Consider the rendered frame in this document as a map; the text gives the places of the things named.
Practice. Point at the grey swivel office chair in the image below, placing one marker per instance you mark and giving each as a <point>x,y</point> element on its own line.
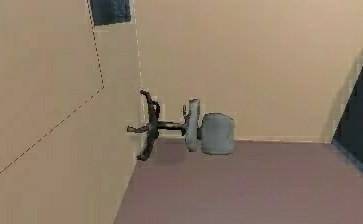
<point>217,133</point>

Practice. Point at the dark blue framed panel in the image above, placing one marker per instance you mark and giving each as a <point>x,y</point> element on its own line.
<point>359,126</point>

